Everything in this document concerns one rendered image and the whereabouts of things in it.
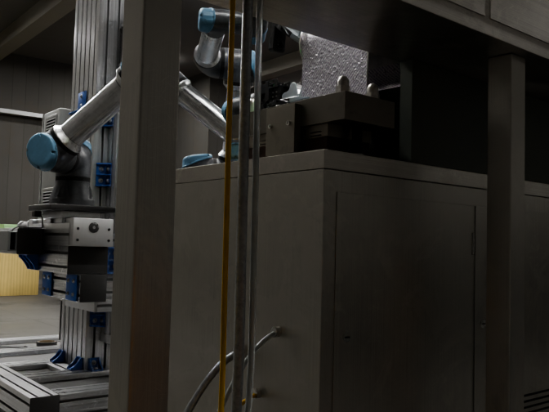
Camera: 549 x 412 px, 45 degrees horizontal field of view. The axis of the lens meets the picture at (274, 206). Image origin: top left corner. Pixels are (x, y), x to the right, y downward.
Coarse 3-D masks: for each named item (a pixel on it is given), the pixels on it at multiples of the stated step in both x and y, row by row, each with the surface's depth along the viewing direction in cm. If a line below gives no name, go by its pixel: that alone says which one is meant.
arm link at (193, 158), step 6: (186, 156) 254; (192, 156) 252; (198, 156) 252; (204, 156) 253; (210, 156) 255; (186, 162) 253; (192, 162) 252; (198, 162) 252; (204, 162) 253; (210, 162) 254; (216, 162) 255
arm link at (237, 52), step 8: (224, 48) 244; (224, 56) 241; (240, 56) 243; (224, 64) 241; (240, 64) 243; (224, 72) 243; (224, 80) 248; (224, 144) 255; (224, 152) 255; (224, 160) 254
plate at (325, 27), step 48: (240, 0) 118; (288, 0) 117; (336, 0) 117; (384, 0) 116; (432, 0) 122; (480, 0) 132; (528, 0) 144; (384, 48) 144; (432, 48) 143; (480, 48) 142; (528, 48) 143
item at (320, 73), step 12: (348, 48) 165; (312, 60) 175; (324, 60) 171; (336, 60) 168; (348, 60) 165; (360, 60) 161; (312, 72) 175; (324, 72) 171; (336, 72) 168; (348, 72) 164; (360, 72) 161; (312, 84) 174; (324, 84) 171; (336, 84) 168; (360, 84) 161; (312, 96) 174
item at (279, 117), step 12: (276, 108) 151; (288, 108) 148; (300, 108) 147; (276, 120) 151; (288, 120) 148; (300, 120) 147; (276, 132) 151; (288, 132) 147; (300, 132) 147; (276, 144) 150; (288, 144) 147; (300, 144) 147
